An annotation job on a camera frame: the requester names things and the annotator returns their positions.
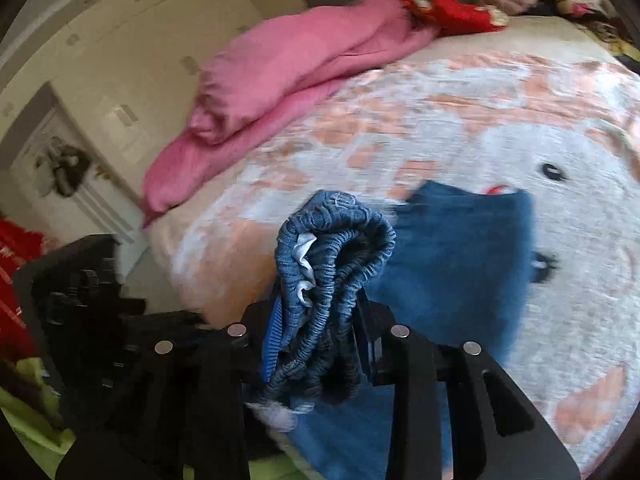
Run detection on pink blanket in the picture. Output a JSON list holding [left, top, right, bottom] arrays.
[[142, 0, 441, 228]]

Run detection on blue denim pants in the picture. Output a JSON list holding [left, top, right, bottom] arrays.
[[247, 180, 538, 480]]

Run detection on white and peach printed blanket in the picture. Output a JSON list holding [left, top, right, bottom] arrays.
[[147, 15, 640, 476]]

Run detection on red patterned cloth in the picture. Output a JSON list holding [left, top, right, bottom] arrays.
[[387, 0, 511, 36]]

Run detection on dark hanging door ornament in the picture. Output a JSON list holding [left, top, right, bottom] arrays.
[[35, 142, 93, 196]]

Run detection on white door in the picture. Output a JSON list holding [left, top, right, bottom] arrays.
[[0, 85, 146, 261]]

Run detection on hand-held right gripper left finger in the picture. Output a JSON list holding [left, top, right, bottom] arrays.
[[55, 300, 281, 480]]

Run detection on red fabric with white print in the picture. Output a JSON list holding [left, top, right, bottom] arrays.
[[0, 217, 46, 356]]

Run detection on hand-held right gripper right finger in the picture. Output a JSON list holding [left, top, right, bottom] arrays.
[[352, 290, 581, 480]]

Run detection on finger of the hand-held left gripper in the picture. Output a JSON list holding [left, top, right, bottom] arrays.
[[125, 310, 211, 346]]

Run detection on white wardrobe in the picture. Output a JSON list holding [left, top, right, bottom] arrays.
[[0, 0, 261, 201]]

